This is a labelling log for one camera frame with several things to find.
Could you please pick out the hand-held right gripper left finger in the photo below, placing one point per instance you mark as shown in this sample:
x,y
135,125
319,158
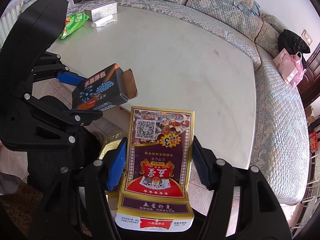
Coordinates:
x,y
116,165

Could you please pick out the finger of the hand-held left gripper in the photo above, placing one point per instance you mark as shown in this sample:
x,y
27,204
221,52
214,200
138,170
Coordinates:
x,y
82,117
70,78

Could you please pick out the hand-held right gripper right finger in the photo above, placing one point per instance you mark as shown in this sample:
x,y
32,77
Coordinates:
x,y
200,165

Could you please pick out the yellow bin with plastic liner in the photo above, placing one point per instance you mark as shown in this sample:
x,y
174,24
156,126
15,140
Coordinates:
x,y
112,142

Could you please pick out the black cardboard box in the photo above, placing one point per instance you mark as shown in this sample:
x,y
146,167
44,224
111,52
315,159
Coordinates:
x,y
100,85

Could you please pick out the playing card box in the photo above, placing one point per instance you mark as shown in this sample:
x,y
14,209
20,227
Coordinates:
x,y
155,175

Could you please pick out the white radiator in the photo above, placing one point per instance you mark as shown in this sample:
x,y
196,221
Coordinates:
x,y
11,20

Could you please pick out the green snack packet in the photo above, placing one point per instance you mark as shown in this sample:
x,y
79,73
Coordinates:
x,y
73,25

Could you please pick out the white paper roll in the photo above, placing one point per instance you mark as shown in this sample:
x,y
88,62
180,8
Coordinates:
x,y
102,22

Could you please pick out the silver tissue box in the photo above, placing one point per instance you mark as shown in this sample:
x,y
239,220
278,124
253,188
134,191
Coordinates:
x,y
101,11

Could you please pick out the floral quilted sofa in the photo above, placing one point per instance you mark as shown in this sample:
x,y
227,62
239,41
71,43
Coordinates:
x,y
280,130

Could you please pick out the white metal rack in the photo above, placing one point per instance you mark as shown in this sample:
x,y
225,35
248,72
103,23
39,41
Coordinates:
x,y
308,187

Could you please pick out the red printed box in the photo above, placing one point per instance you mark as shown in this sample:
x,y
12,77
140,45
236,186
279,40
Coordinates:
x,y
313,141

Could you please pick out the pink bag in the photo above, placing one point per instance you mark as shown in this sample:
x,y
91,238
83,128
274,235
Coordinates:
x,y
290,67

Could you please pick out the dark wooden cabinet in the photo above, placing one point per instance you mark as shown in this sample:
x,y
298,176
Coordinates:
x,y
311,80

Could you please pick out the black bag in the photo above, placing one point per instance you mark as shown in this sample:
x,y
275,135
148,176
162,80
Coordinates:
x,y
292,41

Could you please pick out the wall switch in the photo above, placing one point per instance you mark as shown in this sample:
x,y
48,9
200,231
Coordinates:
x,y
307,37

